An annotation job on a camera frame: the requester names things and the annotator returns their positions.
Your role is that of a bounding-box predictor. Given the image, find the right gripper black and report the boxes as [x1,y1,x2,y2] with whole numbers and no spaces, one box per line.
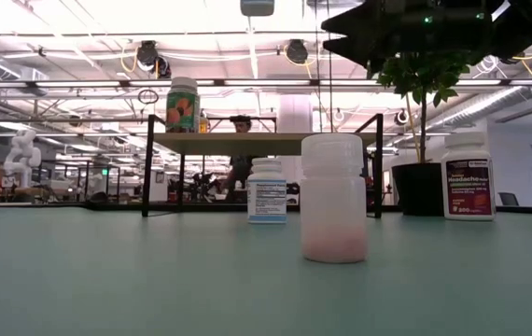
[320,0,496,71]

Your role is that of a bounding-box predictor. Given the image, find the small white bottle blue-striped label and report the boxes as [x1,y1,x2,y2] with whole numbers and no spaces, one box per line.
[246,157,288,224]

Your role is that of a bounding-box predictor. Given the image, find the white headache bottle maroon label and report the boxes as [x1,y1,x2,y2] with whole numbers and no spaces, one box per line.
[441,131,497,221]

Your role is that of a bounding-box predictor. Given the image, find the gummy vitamin bottle fruit label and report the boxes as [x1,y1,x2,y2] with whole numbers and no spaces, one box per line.
[165,77,201,134]

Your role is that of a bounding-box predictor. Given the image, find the person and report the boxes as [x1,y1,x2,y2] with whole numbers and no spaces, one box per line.
[221,114,267,203]

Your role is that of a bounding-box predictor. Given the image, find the green plant in black pot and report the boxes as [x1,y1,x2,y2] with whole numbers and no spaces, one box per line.
[376,49,472,217]

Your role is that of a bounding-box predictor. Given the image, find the translucent bottle pink contents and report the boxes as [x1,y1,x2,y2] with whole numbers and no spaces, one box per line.
[300,133,369,264]

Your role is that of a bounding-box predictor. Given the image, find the black background robot arms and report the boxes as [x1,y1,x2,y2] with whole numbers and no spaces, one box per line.
[189,172,218,203]

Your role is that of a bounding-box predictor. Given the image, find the dark office chair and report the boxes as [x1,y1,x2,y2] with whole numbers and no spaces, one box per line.
[497,190,520,207]

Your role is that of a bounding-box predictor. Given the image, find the ceiling light strip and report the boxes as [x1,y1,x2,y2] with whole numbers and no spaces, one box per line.
[0,78,532,89]

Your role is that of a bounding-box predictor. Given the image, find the green table mat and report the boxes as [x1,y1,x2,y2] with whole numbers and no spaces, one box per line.
[0,207,532,336]

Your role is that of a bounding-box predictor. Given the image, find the white humanoid robot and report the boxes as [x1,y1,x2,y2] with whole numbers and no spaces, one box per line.
[2,129,43,189]

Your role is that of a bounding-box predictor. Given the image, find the grey overhead camera box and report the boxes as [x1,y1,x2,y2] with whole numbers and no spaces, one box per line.
[240,0,275,18]

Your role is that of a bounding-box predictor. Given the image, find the wooden shelf black metal frame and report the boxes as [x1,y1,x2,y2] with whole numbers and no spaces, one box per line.
[141,113,385,219]

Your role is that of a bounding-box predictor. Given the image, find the black hanging wire ring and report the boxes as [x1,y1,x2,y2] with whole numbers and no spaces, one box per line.
[137,88,160,105]

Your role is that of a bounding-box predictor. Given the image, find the black cage frame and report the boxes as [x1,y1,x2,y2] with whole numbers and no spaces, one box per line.
[36,160,121,203]

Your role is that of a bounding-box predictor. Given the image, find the black table frame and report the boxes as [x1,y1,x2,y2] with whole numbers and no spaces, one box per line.
[81,200,532,215]

